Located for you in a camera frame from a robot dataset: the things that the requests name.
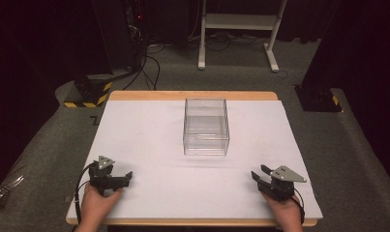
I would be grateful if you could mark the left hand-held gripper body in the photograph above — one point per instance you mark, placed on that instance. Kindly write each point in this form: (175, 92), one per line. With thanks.
(100, 179)

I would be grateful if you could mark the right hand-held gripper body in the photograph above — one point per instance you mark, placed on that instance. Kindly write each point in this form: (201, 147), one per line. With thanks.
(281, 185)

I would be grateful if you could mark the person's right hand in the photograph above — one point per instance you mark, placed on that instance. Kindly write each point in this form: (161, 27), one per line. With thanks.
(284, 211)

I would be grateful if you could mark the person's left hand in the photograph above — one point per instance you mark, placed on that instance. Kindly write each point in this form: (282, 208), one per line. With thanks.
(96, 206)

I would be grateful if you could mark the white table mat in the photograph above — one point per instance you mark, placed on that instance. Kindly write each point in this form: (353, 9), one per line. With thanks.
(150, 145)

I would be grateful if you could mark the clear plastic box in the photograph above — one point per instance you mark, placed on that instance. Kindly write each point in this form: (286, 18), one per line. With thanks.
(206, 127)

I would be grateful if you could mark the black yellow striped stand base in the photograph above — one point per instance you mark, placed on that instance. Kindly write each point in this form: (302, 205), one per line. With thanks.
(89, 93)

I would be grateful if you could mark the clear plastic bag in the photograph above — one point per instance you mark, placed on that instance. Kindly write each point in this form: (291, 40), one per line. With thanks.
(5, 191)

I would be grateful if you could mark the wooden table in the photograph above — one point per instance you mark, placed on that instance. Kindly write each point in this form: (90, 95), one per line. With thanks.
(189, 95)

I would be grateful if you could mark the dark computer tower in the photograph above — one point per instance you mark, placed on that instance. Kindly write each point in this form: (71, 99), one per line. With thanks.
(134, 29)

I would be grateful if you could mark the white metal stand frame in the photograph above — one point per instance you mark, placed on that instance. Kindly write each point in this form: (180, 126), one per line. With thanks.
(239, 22)

